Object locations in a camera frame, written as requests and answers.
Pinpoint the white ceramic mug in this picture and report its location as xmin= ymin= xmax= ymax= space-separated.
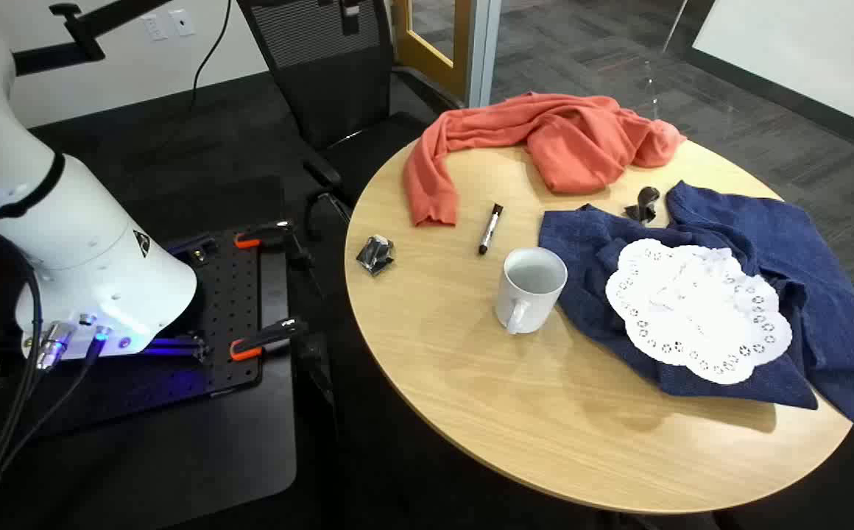
xmin=491 ymin=245 xmax=572 ymax=339

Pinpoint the black office chair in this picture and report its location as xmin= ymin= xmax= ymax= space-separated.
xmin=236 ymin=0 xmax=464 ymax=216

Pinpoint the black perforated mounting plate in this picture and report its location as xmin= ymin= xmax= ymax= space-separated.
xmin=164 ymin=227 xmax=296 ymax=397

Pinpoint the wooden door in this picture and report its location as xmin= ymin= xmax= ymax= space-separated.
xmin=392 ymin=0 xmax=475 ymax=102

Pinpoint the black base cable bundle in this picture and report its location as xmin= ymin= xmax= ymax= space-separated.
xmin=0 ymin=258 xmax=109 ymax=530

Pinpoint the white wall outlet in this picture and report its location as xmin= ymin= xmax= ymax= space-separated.
xmin=143 ymin=5 xmax=198 ymax=43

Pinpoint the small black binder clip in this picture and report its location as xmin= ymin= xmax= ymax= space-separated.
xmin=623 ymin=182 xmax=662 ymax=223

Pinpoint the crumpled black binder clip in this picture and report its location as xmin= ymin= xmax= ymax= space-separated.
xmin=354 ymin=233 xmax=398 ymax=276

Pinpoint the orange cloth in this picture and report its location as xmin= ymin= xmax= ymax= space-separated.
xmin=404 ymin=90 xmax=687 ymax=229

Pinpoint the black orange bar clamp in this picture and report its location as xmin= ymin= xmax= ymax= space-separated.
xmin=227 ymin=316 xmax=310 ymax=366
xmin=232 ymin=219 xmax=296 ymax=254

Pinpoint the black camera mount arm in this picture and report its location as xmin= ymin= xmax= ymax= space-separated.
xmin=11 ymin=0 xmax=171 ymax=76

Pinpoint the blue cloth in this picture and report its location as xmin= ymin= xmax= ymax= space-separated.
xmin=536 ymin=180 xmax=854 ymax=423

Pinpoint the white paper doily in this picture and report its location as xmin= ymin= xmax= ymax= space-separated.
xmin=604 ymin=235 xmax=796 ymax=389

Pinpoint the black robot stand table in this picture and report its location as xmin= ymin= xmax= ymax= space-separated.
xmin=0 ymin=223 xmax=301 ymax=506

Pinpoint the black wall cable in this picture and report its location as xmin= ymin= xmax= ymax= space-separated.
xmin=189 ymin=0 xmax=239 ymax=111

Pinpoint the black marker pen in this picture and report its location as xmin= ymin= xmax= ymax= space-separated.
xmin=475 ymin=199 xmax=506 ymax=258

